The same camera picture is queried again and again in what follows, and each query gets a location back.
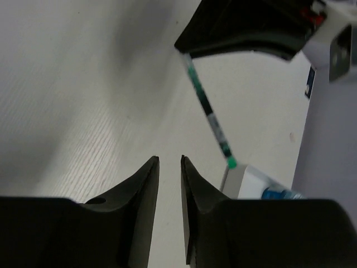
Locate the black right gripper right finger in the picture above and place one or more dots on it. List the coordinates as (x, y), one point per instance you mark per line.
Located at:
(223, 232)

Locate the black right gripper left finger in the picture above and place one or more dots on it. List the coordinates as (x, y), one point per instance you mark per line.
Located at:
(113, 229)

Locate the left black table label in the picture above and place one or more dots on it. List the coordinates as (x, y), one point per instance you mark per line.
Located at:
(310, 82)

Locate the green pen refill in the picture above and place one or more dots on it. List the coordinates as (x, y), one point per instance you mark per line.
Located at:
(209, 112)

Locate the white divided organizer tray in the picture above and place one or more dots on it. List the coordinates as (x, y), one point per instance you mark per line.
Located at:
(246, 182)

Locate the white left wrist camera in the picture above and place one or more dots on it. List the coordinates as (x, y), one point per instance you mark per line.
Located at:
(333, 46)

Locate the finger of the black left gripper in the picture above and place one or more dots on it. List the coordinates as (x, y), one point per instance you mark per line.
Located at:
(279, 28)

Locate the blue correction tape roll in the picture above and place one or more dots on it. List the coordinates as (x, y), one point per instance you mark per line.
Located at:
(275, 193)

